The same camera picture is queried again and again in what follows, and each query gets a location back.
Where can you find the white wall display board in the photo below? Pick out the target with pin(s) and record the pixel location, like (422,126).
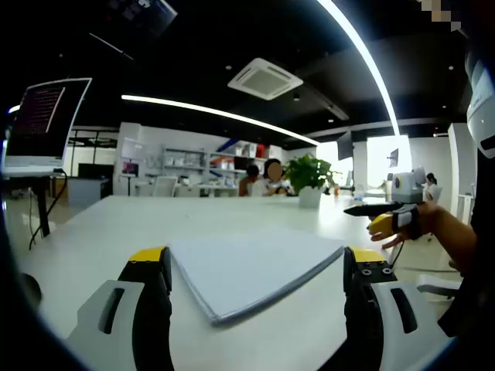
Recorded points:
(133,148)

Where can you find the computer monitor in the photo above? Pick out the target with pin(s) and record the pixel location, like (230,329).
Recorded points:
(42,123)

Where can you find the white chest-worn device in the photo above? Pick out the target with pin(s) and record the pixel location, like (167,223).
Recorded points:
(481,116)

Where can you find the white linear ceiling light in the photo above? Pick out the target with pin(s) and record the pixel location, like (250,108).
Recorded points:
(371,65)
(216,112)

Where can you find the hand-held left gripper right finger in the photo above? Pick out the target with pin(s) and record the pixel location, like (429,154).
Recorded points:
(359,309)

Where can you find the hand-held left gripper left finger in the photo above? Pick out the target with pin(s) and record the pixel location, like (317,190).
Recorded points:
(151,309)

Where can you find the person's right hand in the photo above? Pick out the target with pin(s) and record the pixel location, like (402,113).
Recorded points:
(429,216)

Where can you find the ceiling air conditioner unit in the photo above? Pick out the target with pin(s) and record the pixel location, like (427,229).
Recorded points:
(265,79)

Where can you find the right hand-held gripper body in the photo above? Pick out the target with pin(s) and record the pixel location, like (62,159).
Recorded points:
(412,191)

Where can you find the small black wall monitor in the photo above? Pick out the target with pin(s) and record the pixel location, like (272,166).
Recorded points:
(394,157)

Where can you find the grey cabinet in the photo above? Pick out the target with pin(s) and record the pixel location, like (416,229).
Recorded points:
(89,191)

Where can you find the black cabinet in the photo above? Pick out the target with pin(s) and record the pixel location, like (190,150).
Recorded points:
(96,171)

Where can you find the white cloth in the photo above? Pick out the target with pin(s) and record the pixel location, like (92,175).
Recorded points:
(247,270)

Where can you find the white storage shelf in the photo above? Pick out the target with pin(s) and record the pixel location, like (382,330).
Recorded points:
(193,160)

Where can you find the person's black shirt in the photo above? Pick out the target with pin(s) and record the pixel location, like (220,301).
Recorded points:
(479,232)

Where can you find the dark round object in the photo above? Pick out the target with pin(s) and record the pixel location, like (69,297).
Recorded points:
(31,290)

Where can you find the black hanging monitor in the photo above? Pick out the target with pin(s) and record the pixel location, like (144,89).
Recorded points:
(345,146)

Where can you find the black laptop stand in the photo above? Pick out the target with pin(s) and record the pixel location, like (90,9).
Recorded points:
(40,201)

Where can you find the small screen on stand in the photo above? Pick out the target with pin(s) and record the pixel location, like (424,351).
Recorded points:
(130,168)

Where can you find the dark hanging display screen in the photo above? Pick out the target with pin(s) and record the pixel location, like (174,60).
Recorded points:
(143,13)

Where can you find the green potted plant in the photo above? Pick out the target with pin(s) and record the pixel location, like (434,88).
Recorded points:
(309,174)

